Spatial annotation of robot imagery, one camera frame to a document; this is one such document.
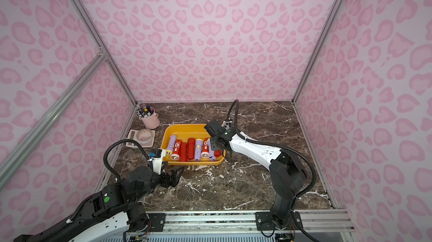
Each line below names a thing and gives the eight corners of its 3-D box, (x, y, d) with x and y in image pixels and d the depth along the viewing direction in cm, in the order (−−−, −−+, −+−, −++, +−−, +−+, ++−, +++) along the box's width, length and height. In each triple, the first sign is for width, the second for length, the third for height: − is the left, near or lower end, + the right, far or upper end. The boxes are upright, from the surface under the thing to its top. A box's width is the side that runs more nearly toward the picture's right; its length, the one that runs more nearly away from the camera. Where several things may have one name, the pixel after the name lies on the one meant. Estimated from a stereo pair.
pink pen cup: (143, 129, 108) (135, 115, 97) (148, 117, 114) (140, 103, 104) (158, 129, 108) (150, 115, 97) (161, 117, 114) (155, 103, 103)
